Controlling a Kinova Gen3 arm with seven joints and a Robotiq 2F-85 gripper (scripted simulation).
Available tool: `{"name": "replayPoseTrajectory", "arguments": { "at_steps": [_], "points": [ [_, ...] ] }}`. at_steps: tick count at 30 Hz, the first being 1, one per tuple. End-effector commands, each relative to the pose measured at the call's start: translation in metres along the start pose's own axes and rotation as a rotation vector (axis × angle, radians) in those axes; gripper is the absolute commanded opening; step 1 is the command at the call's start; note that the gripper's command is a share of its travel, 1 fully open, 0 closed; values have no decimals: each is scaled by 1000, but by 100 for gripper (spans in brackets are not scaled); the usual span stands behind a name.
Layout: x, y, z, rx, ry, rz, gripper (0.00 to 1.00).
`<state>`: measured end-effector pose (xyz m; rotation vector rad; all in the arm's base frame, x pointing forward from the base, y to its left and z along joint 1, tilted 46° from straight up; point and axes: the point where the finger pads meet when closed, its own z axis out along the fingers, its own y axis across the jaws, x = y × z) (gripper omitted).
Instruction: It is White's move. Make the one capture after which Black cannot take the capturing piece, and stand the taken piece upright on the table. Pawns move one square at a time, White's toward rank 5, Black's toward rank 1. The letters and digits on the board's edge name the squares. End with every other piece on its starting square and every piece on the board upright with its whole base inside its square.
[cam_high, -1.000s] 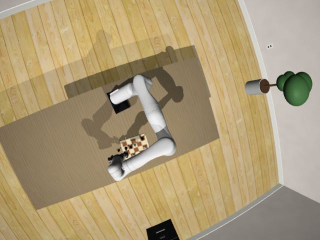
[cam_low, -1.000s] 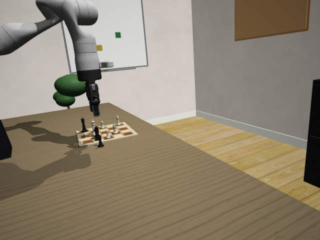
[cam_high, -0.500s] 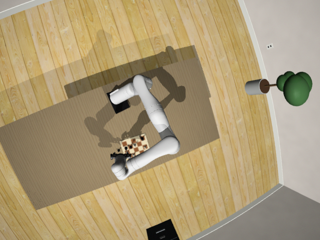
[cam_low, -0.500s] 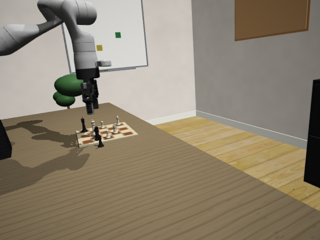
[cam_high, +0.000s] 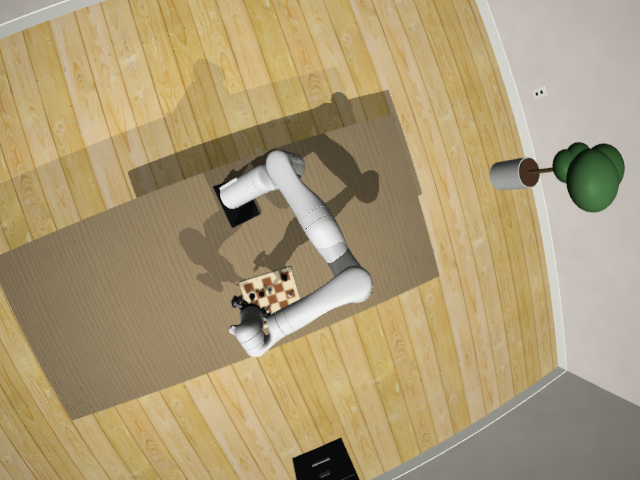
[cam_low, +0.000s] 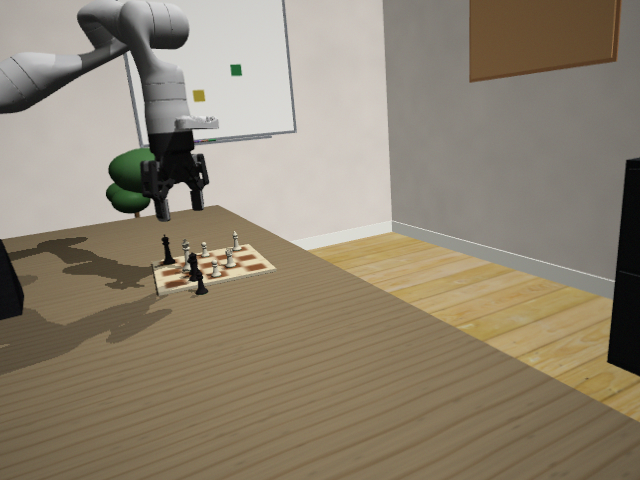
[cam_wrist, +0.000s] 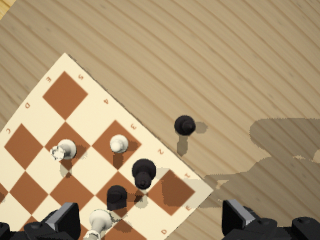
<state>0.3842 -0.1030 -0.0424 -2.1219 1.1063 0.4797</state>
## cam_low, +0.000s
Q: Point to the brown and cream chessboard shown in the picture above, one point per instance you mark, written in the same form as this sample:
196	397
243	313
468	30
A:
171	278

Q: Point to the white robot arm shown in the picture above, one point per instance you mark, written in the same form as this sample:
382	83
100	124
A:
29	77

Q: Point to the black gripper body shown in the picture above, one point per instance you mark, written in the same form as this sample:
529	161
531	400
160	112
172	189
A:
166	147

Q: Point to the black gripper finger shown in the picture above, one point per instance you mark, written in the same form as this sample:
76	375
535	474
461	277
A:
159	198
194	182

